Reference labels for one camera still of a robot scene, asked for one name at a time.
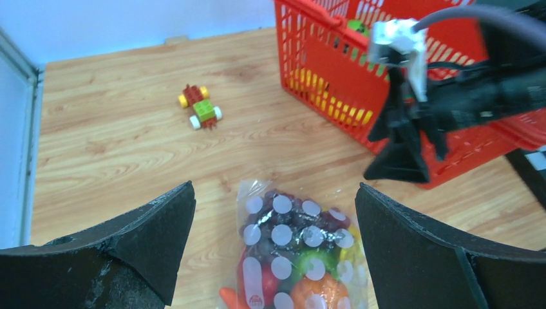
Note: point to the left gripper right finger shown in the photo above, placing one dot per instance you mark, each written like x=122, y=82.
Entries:
x=416, y=261

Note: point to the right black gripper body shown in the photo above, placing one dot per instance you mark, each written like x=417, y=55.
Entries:
x=475, y=97

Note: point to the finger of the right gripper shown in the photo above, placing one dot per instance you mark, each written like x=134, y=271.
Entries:
x=401, y=158

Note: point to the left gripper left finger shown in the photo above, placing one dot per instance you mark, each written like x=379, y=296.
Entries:
x=130, y=261

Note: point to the green toy apple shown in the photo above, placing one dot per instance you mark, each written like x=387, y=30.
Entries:
x=315, y=264

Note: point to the orange toy pumpkin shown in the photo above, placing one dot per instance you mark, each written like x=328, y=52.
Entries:
x=324, y=293

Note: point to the orange toy carrot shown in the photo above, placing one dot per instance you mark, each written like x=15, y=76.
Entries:
x=231, y=298

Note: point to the clear zip top bag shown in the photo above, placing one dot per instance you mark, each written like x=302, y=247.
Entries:
x=282, y=266

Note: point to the red toy bell pepper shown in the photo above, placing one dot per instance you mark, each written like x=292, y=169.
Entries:
x=257, y=285

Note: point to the red plastic shopping basket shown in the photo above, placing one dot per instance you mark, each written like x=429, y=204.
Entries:
x=313, y=35

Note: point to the purple toy grape bunch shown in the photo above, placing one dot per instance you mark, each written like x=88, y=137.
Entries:
x=280, y=224

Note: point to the yellow toy banana bunch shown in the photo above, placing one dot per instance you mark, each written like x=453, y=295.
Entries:
x=355, y=254

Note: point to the black white checkerboard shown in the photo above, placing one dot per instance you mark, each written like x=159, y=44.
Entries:
x=530, y=166

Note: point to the single yellow toy banana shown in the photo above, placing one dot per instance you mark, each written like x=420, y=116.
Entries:
x=315, y=88

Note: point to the colourful toy block car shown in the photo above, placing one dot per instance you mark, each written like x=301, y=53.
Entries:
x=205, y=114

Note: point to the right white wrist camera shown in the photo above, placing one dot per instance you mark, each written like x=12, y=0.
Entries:
x=397, y=43

